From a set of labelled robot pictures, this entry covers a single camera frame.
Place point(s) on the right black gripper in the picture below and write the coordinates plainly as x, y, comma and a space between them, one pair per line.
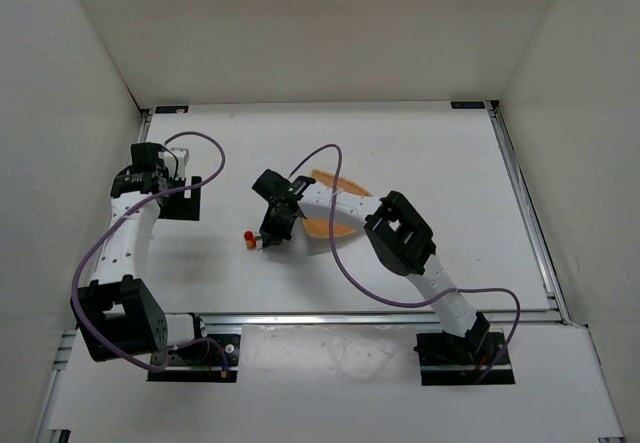
276, 220

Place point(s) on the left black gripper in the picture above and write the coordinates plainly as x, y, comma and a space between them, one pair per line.
181, 203

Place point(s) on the cherry sprig with green leaves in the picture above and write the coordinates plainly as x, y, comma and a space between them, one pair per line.
253, 240

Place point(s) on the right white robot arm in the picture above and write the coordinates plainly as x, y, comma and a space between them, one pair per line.
403, 243

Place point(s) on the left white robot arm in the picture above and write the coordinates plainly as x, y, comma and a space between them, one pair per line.
117, 302

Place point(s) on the woven triangular fruit basket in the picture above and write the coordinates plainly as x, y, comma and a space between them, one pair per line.
319, 228

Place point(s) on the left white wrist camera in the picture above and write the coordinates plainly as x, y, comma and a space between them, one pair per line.
176, 160

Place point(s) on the front aluminium frame rail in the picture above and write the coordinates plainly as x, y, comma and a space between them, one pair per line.
401, 318

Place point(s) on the aluminium frame rail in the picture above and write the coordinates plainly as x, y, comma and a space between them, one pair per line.
401, 318
533, 229
100, 250

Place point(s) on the left dark corner bracket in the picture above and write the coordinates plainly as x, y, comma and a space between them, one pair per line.
171, 109

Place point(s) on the dark corner bracket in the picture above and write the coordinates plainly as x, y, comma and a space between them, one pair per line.
171, 109
467, 105

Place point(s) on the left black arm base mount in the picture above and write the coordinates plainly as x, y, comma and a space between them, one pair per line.
194, 355

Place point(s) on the left aluminium frame rail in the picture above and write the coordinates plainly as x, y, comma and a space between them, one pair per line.
100, 250

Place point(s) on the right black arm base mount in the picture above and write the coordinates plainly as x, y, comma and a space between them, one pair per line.
442, 364

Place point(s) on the right dark corner bracket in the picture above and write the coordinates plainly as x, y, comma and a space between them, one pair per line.
467, 105

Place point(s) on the right aluminium frame rail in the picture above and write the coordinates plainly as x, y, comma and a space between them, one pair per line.
533, 229

